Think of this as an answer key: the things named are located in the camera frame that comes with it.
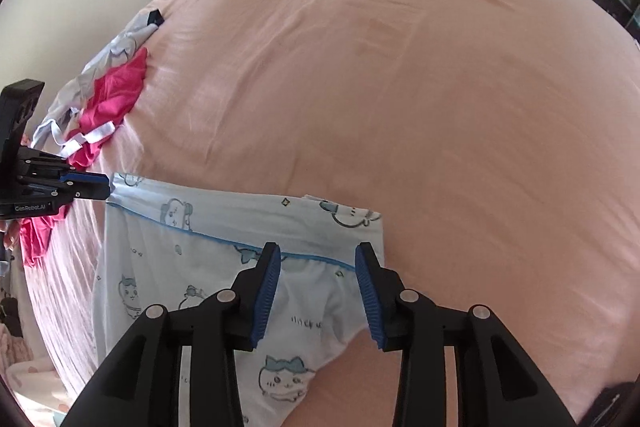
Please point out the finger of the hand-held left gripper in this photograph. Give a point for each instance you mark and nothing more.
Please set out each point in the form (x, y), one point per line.
(85, 180)
(92, 193)

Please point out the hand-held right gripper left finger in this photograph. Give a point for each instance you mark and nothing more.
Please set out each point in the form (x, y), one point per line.
(265, 297)

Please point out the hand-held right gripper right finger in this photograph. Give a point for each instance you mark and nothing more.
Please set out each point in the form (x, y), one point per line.
(370, 297)

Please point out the light blue printed pajama pants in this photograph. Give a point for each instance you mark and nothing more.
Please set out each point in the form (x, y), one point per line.
(200, 267)

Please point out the person's left hand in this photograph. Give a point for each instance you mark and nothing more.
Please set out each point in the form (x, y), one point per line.
(9, 234)

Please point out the grey blue garment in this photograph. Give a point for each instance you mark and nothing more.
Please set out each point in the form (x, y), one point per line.
(95, 72)

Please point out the magenta garment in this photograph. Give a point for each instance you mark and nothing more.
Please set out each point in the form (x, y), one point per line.
(115, 92)

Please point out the pink bed sheet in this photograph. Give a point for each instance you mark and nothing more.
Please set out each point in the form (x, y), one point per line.
(400, 107)

